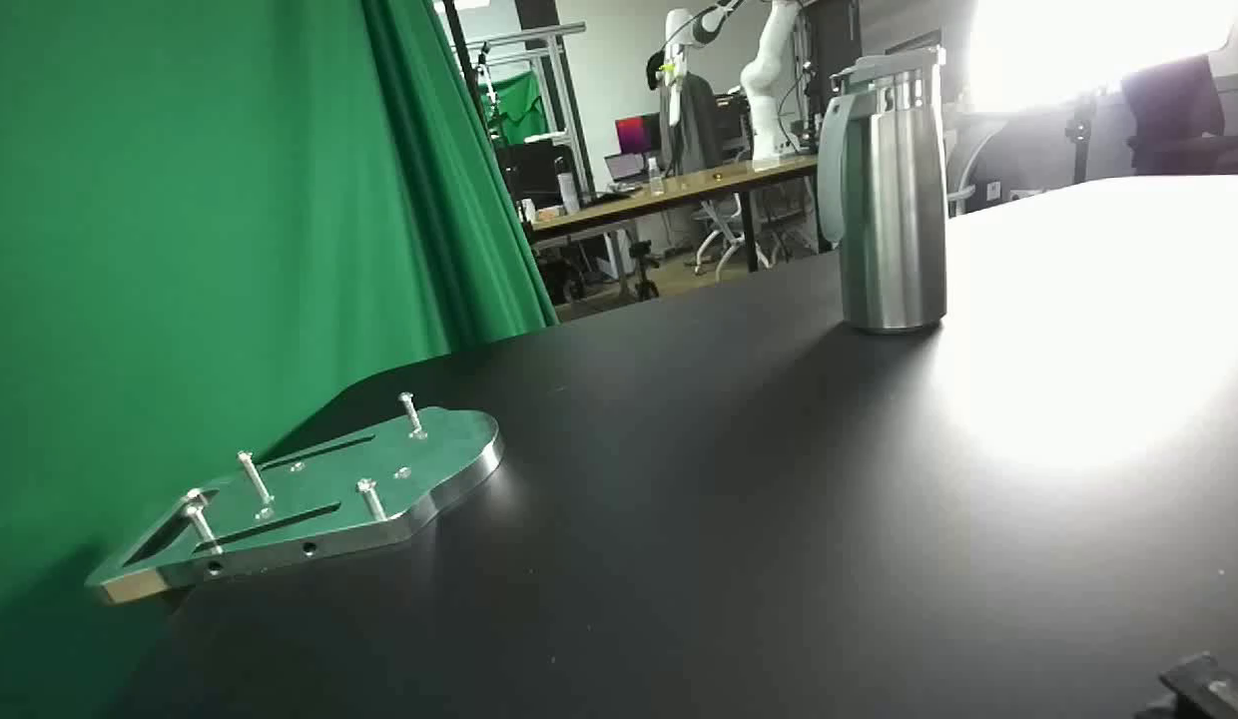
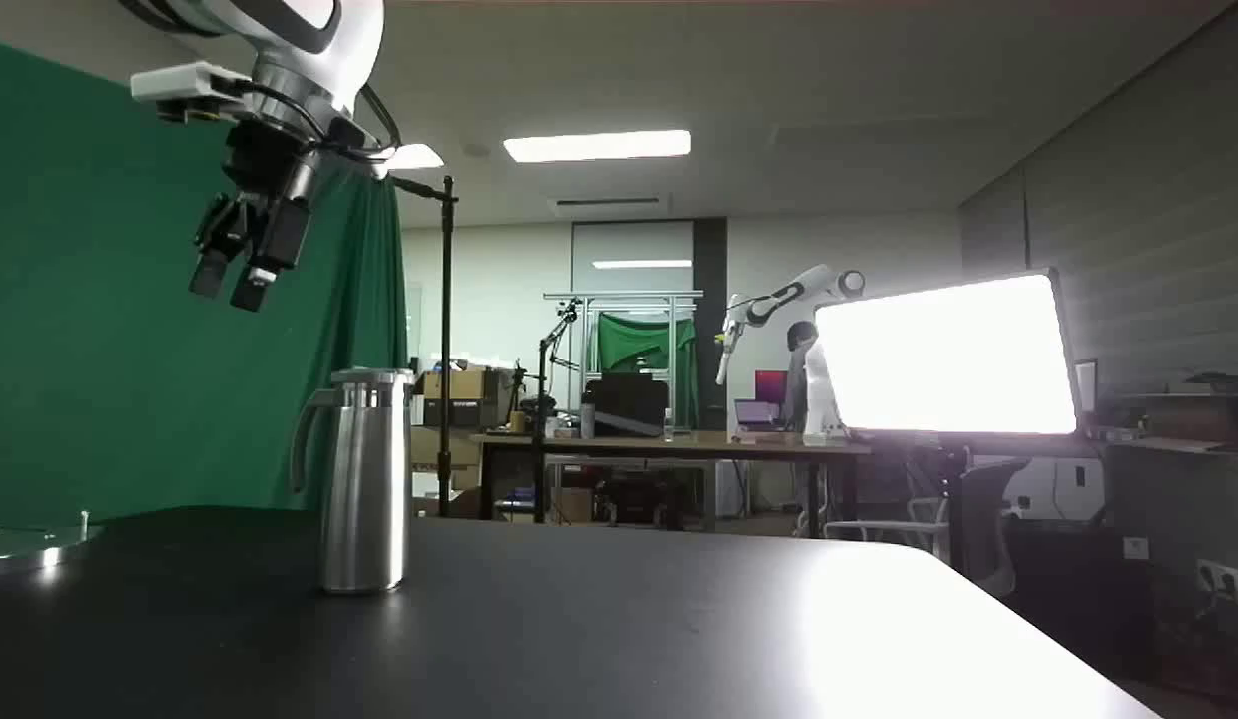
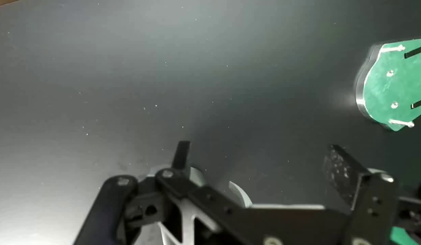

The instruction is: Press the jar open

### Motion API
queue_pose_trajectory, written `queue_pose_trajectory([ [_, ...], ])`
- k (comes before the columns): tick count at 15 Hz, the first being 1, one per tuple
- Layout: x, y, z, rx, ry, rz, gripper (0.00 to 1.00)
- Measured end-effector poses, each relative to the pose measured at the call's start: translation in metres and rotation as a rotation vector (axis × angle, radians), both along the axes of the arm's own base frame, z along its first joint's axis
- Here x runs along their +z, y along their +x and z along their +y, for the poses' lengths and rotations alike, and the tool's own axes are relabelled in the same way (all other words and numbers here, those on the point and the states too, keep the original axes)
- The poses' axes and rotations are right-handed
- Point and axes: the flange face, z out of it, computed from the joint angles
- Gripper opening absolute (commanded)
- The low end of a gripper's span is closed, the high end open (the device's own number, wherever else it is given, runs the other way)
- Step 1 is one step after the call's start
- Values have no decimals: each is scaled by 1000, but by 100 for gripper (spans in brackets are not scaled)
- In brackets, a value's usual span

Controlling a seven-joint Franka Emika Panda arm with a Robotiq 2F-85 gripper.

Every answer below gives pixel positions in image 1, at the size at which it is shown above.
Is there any green backdrop curtain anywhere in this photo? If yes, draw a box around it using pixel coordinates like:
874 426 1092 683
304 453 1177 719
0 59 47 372
0 0 555 719

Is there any black object bottom corner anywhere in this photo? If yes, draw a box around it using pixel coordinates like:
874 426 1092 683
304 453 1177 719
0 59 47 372
1134 650 1238 719

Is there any screw on plate front-right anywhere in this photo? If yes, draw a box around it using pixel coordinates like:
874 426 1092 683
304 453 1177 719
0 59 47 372
354 479 389 525

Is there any metal mounting plate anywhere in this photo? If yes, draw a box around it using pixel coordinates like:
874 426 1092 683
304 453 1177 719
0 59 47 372
87 409 505 603

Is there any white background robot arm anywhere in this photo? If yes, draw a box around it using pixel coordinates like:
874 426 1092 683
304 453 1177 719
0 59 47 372
696 0 804 165

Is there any person in background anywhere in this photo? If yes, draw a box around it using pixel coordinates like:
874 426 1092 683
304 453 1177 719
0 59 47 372
647 9 718 177

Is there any screw on plate rear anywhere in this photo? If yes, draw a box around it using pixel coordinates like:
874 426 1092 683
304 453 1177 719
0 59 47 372
400 392 429 438

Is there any screw on plate middle-left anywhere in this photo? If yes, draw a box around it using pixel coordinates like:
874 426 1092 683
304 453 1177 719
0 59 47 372
235 453 274 519

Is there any dark office chair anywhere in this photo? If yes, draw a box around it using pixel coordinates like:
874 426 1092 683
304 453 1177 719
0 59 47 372
1124 56 1226 177

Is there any stainless steel thermos jar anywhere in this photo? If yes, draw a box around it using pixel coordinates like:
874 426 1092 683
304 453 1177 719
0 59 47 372
820 49 948 337

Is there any wooden background desk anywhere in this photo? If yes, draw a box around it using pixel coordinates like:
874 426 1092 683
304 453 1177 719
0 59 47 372
527 155 816 301

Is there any screw on plate front-left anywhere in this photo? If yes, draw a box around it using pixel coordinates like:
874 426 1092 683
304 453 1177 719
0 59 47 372
181 487 223 554

